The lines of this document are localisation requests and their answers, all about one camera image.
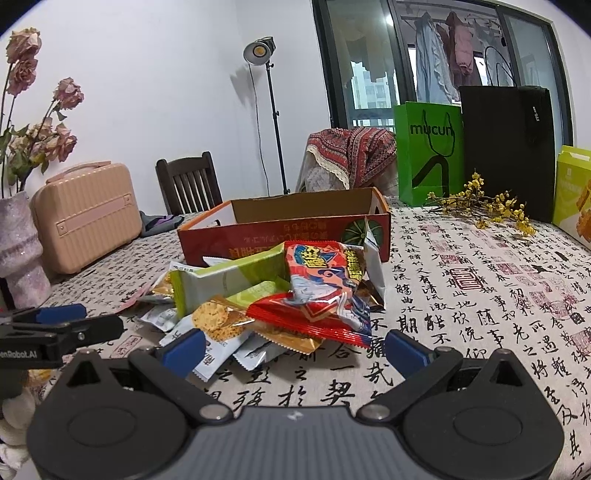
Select white cracker snack packet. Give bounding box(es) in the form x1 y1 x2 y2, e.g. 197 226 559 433
159 296 252 382

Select green white snack packet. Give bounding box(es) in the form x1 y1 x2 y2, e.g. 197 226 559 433
169 243 287 319

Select red blue snack packet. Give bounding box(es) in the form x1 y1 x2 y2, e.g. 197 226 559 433
284 240 370 335

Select white grey snack packet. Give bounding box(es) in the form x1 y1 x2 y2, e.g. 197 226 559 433
232 334 287 371

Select lime green snack packet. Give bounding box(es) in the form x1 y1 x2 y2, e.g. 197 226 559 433
226 278 290 309

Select gold snack packet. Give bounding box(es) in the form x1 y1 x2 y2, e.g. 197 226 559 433
245 321 324 355

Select glittery pink vase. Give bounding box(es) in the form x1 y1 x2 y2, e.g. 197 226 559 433
1 192 51 309

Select calligraphy print tablecloth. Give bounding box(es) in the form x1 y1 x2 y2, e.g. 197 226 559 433
0 195 591 480

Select pink mini suitcase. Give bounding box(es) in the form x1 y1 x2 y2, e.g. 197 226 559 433
31 161 142 275

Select grey purple folded cloth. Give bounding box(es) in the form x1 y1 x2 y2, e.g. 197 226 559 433
139 211 184 238

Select orange cardboard pumpkin box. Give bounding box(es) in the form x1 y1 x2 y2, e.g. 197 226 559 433
177 187 391 266

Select yellow dried flower branch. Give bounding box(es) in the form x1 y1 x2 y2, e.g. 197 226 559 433
426 172 537 237

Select dark wooden chair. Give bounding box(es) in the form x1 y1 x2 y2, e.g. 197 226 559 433
155 151 222 215

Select chair with red patterned blanket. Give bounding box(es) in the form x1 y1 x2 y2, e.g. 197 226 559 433
295 127 398 197

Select lime green snack box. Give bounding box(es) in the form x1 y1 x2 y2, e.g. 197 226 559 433
552 145 591 248

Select green mucun paper bag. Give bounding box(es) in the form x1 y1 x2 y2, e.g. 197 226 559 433
394 102 465 206

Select black paper bag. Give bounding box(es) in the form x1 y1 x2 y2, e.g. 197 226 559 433
460 86 556 223

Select hanging clothes on balcony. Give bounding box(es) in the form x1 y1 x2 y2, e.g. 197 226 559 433
399 10 505 105

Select studio light on stand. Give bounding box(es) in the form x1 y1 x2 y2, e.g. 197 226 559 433
242 35 293 197

